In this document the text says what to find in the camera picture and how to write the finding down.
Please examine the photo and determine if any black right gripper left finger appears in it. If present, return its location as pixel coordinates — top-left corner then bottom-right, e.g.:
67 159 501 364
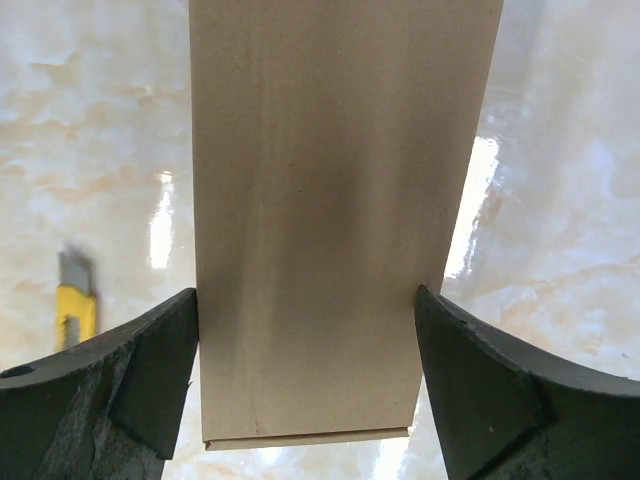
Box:
1 288 198 479

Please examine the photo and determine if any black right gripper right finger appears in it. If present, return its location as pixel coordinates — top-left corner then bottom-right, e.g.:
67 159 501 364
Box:
414 286 639 479

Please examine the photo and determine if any yellow utility knife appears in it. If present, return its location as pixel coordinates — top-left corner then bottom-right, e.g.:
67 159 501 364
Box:
55 248 97 351

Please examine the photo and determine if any brown cardboard express box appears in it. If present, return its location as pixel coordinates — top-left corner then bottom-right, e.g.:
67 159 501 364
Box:
189 0 502 451

